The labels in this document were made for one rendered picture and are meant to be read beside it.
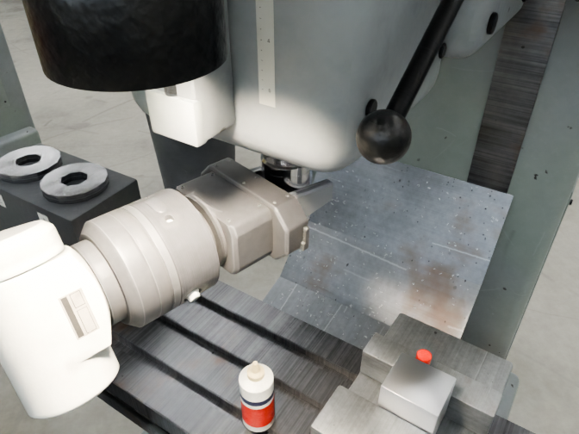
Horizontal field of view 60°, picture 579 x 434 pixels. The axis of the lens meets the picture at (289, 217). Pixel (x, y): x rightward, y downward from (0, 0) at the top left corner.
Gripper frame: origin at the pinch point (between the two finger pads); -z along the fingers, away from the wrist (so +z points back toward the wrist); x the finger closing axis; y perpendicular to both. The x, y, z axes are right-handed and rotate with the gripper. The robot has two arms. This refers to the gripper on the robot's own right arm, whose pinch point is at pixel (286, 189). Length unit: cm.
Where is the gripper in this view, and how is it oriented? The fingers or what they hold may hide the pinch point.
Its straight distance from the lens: 47.0
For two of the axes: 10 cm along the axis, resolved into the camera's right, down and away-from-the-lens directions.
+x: -6.8, -4.4, 5.9
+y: -0.1, 8.1, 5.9
